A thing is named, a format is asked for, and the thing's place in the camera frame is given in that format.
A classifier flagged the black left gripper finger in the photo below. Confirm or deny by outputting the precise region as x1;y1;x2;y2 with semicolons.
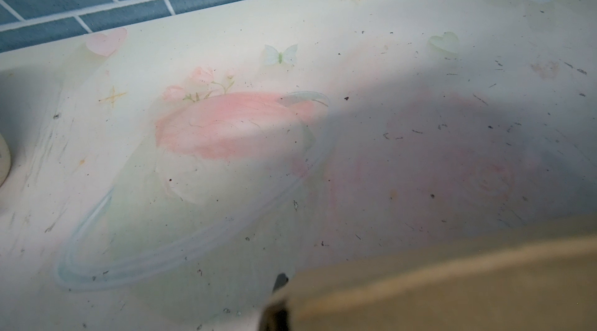
272;273;289;293

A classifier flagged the brown cardboard box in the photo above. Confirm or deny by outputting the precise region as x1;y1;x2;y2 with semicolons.
259;217;596;330

